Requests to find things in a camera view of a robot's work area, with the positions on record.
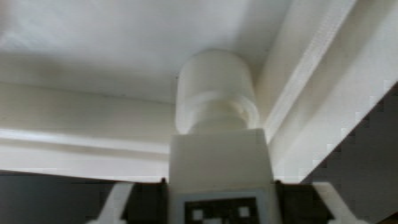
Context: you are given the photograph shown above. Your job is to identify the white leg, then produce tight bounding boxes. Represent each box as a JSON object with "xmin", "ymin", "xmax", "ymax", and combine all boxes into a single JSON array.
[{"xmin": 169, "ymin": 50, "xmax": 281, "ymax": 224}]

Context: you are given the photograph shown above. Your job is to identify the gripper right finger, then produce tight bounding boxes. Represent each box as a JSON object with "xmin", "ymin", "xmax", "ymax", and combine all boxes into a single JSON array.
[{"xmin": 276, "ymin": 181, "xmax": 370, "ymax": 224}]

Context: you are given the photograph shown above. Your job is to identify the white square tabletop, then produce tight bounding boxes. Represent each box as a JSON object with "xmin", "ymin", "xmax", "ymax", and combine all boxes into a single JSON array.
[{"xmin": 0, "ymin": 0, "xmax": 398, "ymax": 182}]

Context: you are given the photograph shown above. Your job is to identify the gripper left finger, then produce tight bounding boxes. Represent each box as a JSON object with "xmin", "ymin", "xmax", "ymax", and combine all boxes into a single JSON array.
[{"xmin": 87, "ymin": 181, "xmax": 169, "ymax": 224}]

